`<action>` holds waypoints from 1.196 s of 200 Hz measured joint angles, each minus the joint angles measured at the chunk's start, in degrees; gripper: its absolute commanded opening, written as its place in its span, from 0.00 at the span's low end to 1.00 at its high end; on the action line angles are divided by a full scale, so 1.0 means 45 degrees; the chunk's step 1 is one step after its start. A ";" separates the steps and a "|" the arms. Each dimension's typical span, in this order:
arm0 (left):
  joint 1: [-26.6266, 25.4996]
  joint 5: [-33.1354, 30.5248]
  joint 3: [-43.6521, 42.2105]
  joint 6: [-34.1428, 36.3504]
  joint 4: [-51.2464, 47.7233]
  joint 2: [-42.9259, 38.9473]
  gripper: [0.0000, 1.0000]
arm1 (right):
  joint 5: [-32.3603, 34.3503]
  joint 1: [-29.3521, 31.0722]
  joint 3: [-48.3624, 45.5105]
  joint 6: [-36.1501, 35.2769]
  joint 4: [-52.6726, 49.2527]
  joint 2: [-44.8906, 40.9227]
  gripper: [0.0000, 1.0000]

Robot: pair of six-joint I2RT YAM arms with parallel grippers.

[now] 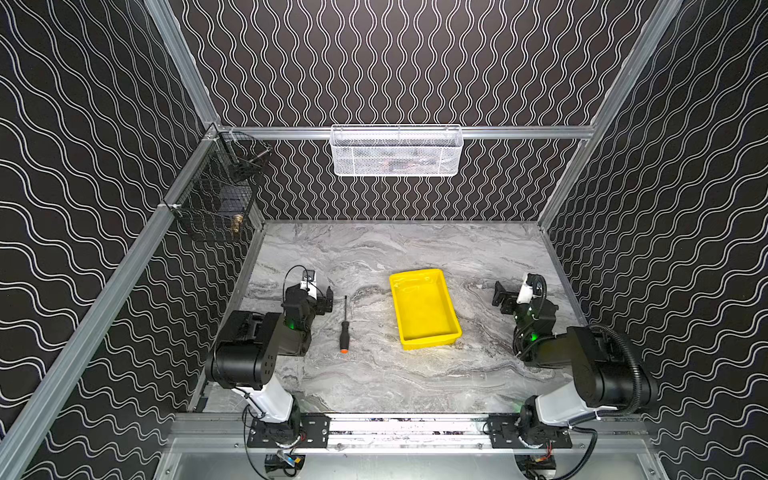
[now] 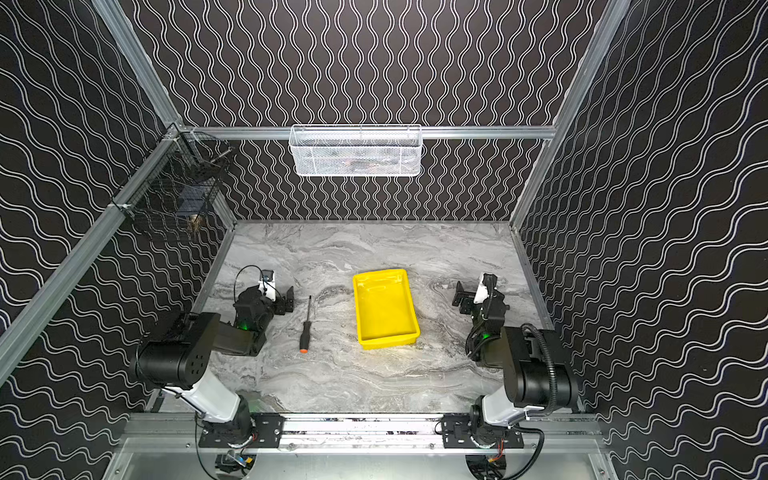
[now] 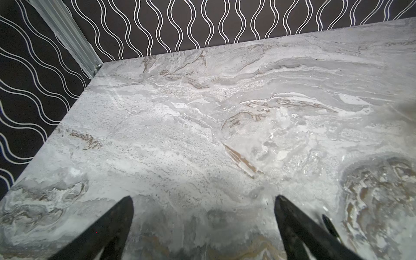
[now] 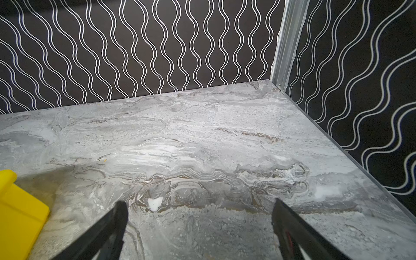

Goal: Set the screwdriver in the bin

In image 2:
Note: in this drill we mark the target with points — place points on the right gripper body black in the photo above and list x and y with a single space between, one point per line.
473 296

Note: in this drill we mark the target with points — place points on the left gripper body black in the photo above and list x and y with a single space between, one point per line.
278 302

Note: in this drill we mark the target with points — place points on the screwdriver black orange handle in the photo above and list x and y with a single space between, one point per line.
305 337

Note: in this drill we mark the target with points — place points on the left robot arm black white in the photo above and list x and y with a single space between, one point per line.
177 360

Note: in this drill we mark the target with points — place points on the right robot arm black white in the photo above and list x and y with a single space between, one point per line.
537 379

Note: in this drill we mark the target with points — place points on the yellow plastic bin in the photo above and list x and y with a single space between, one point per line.
384 307

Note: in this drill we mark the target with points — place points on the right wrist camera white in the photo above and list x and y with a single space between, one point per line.
486 288

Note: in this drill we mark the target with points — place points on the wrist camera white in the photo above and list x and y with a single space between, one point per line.
486 288
267 278

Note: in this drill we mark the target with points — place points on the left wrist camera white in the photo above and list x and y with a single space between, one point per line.
267 278

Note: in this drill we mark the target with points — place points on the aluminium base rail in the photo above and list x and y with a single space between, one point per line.
359 446

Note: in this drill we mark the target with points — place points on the white wire mesh basket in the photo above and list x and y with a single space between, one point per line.
356 150

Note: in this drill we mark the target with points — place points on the black wire basket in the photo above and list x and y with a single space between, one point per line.
184 182

